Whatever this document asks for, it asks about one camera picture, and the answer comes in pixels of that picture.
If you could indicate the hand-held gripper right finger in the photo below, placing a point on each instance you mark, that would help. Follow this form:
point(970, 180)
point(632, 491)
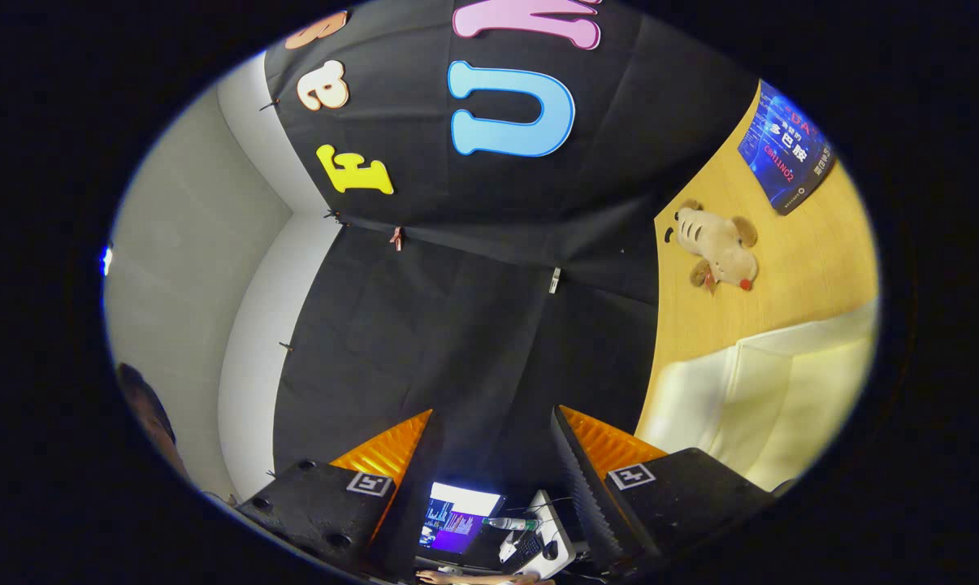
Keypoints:
point(574, 487)

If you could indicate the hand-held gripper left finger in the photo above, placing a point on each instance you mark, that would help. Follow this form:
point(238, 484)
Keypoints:
point(424, 496)

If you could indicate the fabric storage box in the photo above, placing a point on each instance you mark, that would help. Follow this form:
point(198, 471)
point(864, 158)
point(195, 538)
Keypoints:
point(765, 406)

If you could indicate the lit computer monitor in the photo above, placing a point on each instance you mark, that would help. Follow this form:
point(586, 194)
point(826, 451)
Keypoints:
point(457, 520)

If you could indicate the white desk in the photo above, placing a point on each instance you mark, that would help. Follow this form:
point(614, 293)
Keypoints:
point(560, 540)

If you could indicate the black computer mouse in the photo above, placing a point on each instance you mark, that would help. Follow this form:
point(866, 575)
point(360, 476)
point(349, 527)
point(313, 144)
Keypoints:
point(549, 549)

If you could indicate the clear water bottle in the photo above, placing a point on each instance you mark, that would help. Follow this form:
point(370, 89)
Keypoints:
point(509, 524)

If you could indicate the black keyboard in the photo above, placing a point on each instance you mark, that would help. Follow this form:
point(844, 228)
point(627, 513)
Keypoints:
point(523, 551)

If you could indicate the small white clip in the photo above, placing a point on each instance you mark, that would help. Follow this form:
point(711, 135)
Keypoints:
point(554, 280)

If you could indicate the small red clip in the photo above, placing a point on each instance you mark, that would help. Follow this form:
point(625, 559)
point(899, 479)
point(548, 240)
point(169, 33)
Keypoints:
point(396, 238)

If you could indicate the tan plush dog toy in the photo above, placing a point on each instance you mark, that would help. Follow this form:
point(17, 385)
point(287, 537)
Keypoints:
point(721, 248)

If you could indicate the dark brown rounded object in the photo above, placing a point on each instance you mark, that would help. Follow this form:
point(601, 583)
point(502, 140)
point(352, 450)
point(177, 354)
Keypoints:
point(152, 422)

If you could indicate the blue cover book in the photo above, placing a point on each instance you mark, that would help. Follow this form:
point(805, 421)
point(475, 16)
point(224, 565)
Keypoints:
point(781, 154)

